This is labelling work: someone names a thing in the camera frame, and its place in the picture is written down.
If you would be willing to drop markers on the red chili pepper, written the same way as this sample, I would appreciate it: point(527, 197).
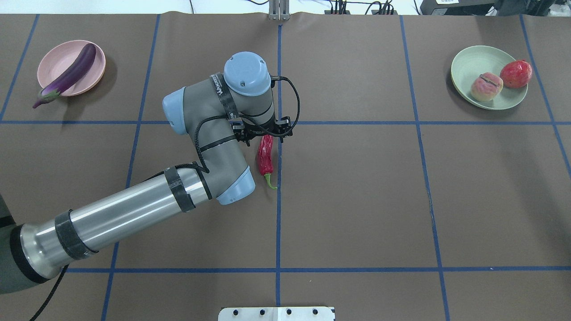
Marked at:
point(265, 161)

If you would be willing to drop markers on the yellow pink peach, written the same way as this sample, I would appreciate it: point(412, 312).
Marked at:
point(486, 87)

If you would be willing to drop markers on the purple eggplant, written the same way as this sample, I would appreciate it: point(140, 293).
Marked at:
point(76, 71)

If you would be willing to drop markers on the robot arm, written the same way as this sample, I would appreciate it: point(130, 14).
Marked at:
point(232, 106)

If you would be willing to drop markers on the light green plate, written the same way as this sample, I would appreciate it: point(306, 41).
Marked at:
point(472, 61)

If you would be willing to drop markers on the black power adapter box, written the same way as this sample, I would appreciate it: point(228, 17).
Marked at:
point(456, 7)

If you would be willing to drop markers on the pink plate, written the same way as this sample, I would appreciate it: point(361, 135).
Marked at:
point(61, 57)

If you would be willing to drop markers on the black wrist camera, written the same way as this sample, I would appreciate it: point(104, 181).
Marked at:
point(283, 128)

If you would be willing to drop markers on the aluminium frame post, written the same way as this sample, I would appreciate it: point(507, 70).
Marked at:
point(279, 10)

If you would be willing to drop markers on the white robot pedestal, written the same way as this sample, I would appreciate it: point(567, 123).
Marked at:
point(295, 313)

